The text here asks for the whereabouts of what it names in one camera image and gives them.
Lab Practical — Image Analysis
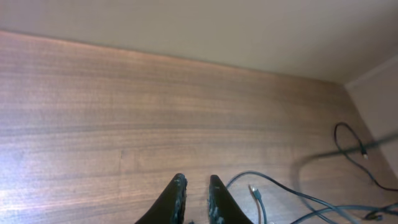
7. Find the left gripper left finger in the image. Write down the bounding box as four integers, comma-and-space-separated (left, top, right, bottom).
136, 173, 187, 224

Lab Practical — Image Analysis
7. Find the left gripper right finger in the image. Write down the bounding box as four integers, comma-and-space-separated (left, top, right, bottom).
208, 175, 252, 224

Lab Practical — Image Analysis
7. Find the thin black cable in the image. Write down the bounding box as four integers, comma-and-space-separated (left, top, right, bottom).
248, 121, 398, 224

